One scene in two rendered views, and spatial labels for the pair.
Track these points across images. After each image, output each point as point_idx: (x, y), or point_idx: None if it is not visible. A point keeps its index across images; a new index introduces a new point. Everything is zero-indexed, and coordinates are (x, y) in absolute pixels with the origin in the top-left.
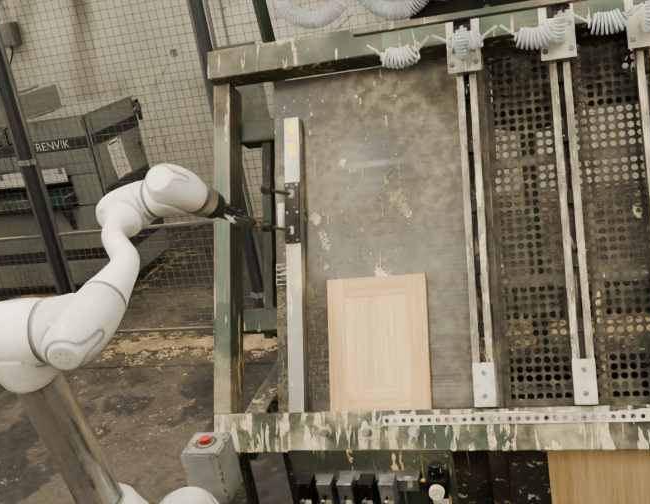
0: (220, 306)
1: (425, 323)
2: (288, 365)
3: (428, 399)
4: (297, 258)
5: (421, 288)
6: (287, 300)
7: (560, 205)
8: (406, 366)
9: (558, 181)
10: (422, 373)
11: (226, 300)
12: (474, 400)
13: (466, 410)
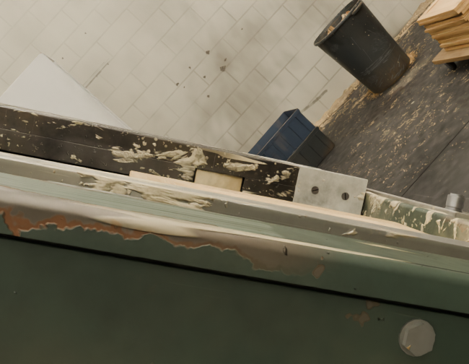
0: (304, 237)
1: (234, 191)
2: (457, 244)
3: (379, 219)
4: (42, 160)
5: (162, 177)
6: (213, 197)
7: (55, 115)
8: (330, 214)
9: (18, 107)
10: (335, 211)
11: (252, 222)
12: (358, 178)
13: (376, 195)
